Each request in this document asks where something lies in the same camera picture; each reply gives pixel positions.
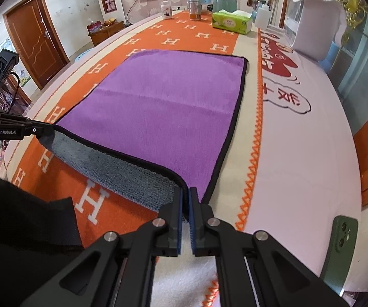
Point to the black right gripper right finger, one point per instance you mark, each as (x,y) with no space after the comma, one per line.
(254,269)

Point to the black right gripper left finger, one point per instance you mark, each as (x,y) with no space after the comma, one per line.
(117,270)

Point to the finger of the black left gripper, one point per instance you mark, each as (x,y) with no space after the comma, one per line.
(30,127)

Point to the purple grey microfibre towel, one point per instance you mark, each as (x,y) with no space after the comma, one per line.
(160,120)

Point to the orange H pattern blanket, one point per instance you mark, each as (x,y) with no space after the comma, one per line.
(33,168)

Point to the brown wooden door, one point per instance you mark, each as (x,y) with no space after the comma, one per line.
(34,37)

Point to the green phone case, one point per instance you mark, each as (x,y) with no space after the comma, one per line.
(340,252)

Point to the white printed table cloth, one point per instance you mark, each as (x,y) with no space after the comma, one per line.
(296,169)

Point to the wooden side cabinet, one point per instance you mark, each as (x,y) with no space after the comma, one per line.
(106,32)

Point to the white medicine bottle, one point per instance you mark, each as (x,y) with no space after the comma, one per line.
(166,10)

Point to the glass jar with amber liquid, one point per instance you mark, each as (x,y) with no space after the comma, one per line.
(194,9)

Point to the teal chair back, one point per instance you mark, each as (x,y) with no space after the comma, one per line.
(227,5)

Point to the green tissue box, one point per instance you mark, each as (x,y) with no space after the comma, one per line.
(238,21)

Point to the white mug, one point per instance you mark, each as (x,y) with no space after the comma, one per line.
(263,17)

